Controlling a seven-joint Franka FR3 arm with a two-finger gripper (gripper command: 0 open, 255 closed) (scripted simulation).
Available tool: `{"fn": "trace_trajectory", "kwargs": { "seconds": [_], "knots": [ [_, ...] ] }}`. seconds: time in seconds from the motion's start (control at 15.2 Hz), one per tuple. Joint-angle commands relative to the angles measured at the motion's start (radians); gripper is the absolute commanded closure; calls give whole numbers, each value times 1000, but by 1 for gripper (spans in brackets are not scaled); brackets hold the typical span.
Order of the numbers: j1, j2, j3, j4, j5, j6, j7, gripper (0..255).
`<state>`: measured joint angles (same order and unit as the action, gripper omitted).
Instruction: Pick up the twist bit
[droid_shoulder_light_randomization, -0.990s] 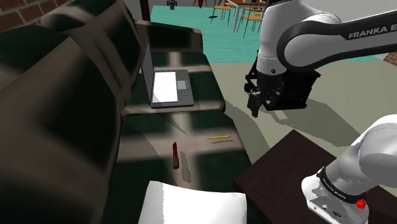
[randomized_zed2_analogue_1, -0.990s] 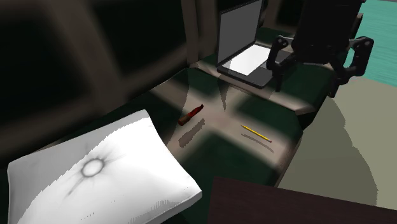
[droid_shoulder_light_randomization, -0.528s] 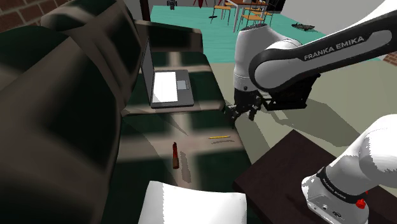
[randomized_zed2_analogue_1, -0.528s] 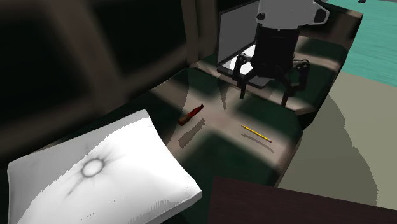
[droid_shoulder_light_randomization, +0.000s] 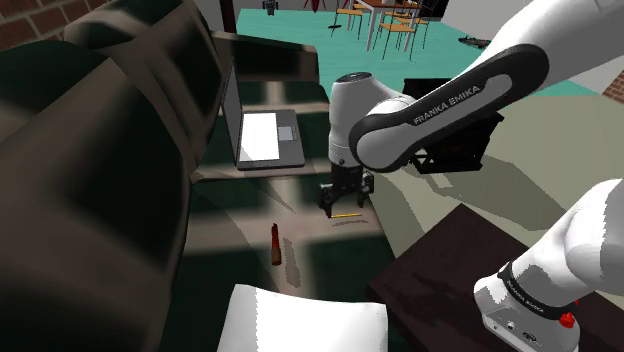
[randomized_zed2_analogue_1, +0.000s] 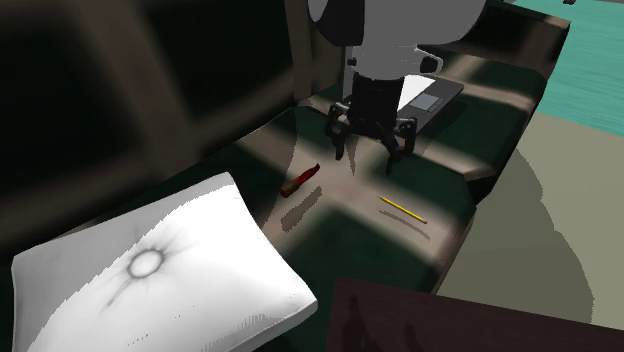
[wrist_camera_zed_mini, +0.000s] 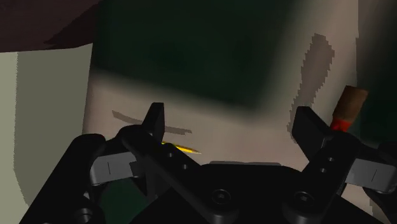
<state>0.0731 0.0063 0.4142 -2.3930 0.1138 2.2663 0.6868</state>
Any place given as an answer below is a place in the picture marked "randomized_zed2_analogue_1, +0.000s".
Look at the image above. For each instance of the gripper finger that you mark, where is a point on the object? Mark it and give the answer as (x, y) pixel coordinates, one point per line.
(403, 136)
(337, 131)

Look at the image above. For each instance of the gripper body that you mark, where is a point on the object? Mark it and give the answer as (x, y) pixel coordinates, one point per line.
(375, 105)

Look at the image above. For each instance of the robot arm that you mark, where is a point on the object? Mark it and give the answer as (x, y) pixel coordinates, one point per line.
(395, 29)

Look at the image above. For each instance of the dark grey laptop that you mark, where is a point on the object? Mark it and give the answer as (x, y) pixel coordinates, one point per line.
(441, 95)

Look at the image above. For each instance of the red tapered stick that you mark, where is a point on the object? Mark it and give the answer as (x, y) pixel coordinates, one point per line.
(298, 182)

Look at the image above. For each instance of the yellow pencil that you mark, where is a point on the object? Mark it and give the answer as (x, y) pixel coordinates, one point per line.
(402, 209)

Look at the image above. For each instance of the dark green brown sofa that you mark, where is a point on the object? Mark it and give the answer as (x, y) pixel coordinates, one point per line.
(341, 244)

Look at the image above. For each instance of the teal rug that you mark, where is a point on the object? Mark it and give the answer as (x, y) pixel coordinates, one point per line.
(585, 68)

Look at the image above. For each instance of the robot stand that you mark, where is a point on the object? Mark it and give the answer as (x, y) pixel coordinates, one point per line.
(463, 322)

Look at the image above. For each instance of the white pillow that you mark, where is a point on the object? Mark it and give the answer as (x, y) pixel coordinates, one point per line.
(161, 278)

